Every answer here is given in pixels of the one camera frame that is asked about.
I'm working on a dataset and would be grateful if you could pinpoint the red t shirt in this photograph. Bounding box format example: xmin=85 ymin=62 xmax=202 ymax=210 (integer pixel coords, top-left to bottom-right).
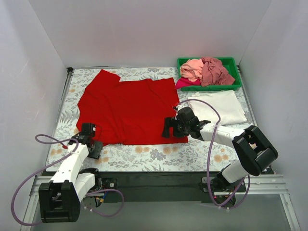
xmin=77 ymin=70 xmax=188 ymax=145

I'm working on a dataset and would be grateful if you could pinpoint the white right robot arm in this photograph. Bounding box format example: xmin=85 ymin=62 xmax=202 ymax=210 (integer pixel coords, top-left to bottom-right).
xmin=162 ymin=107 xmax=278 ymax=191

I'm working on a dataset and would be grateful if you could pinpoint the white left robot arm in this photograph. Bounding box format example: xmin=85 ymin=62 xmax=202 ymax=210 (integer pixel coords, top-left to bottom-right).
xmin=38 ymin=123 xmax=103 ymax=223

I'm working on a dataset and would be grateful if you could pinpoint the magenta t shirt in bin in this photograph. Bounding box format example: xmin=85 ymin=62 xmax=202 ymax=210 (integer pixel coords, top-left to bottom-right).
xmin=175 ymin=77 xmax=201 ymax=89

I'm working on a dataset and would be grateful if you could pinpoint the folded white t shirt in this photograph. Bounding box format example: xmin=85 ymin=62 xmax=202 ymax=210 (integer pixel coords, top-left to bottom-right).
xmin=187 ymin=90 xmax=247 ymax=125

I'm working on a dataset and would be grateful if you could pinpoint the peach t shirt in bin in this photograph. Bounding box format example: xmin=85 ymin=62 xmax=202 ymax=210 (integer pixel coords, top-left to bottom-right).
xmin=180 ymin=59 xmax=204 ymax=82

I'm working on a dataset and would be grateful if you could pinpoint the dusty pink t shirt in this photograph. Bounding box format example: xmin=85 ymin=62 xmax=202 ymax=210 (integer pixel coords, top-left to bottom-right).
xmin=200 ymin=57 xmax=235 ymax=87

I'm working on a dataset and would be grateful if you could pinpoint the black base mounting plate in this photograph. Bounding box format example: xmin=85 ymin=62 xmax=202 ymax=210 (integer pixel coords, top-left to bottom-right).
xmin=81 ymin=171 xmax=246 ymax=203

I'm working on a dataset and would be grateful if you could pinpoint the green plastic bin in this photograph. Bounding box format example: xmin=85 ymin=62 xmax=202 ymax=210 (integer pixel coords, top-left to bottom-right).
xmin=175 ymin=57 xmax=242 ymax=91

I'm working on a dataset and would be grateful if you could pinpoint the aluminium frame rail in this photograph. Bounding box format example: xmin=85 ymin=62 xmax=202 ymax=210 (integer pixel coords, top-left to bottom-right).
xmin=30 ymin=174 xmax=289 ymax=196

